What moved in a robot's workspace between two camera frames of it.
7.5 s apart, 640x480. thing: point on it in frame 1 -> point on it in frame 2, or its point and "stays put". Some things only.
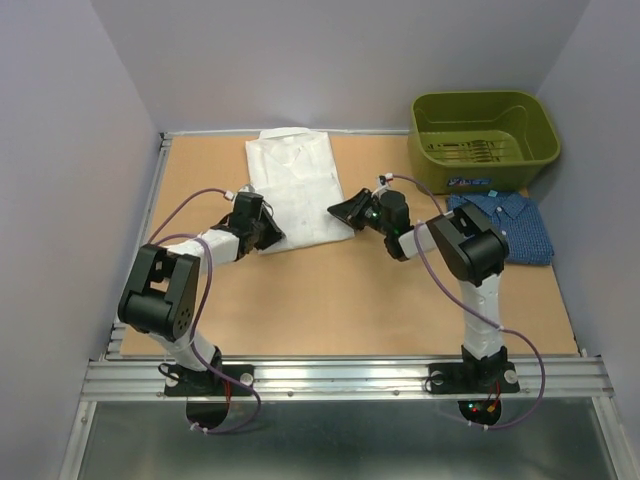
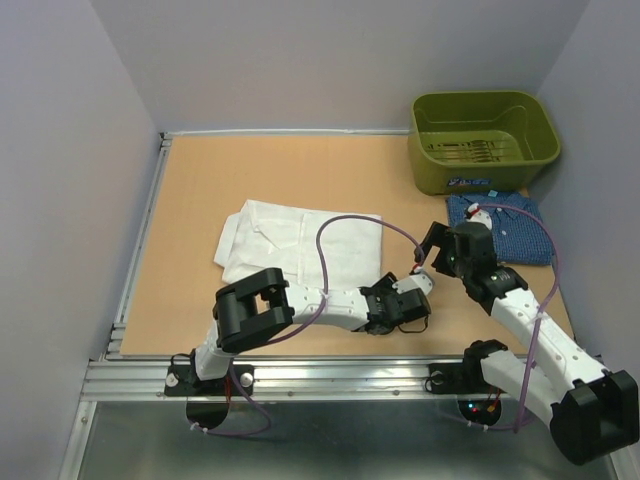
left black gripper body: (265, 233) -> (384, 284)
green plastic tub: (476, 141) stays put
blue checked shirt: (519, 219) stays put
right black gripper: (350, 210) -> (442, 235)
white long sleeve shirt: (294, 171) -> (263, 236)
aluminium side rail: (141, 237) stays put
